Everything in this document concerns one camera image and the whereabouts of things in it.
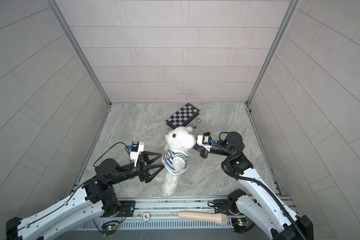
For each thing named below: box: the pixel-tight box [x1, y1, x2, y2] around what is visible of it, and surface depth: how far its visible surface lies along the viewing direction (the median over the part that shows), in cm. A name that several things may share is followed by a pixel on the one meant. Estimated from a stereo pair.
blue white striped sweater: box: [161, 148, 189, 175], surface depth 59 cm
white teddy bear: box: [156, 126, 197, 199], surface depth 58 cm
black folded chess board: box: [165, 103, 201, 130], surface depth 107 cm
